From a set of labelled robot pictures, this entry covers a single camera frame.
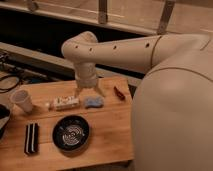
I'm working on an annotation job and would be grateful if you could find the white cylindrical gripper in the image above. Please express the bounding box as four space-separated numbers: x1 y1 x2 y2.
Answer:
74 62 105 97

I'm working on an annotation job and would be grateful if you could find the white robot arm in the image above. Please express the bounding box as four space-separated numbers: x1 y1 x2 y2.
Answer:
62 32 213 171

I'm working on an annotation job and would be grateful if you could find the blue sponge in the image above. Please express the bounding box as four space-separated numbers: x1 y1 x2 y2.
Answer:
84 97 104 108

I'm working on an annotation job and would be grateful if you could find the white labelled bottle lying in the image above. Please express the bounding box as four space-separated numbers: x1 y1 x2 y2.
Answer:
45 96 80 111

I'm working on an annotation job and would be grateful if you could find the black bowl with strainer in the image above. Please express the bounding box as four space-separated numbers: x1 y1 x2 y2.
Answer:
52 115 90 152

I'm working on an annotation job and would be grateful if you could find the white plastic cup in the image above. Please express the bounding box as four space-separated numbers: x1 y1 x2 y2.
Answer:
10 90 33 113

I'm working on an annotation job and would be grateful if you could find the black white striped cloth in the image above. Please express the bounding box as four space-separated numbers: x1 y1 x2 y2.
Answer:
24 123 39 155

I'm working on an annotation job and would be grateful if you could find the dark object at left edge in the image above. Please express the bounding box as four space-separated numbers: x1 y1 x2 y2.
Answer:
0 104 10 139

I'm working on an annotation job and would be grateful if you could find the red handled tool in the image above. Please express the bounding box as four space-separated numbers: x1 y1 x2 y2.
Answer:
114 86 125 101

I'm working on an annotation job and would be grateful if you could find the metal railing frame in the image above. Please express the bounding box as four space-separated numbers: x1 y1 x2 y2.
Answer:
0 0 213 35

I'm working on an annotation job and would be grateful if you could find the black cable loop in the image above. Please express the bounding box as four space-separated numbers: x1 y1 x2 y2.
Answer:
0 74 23 94

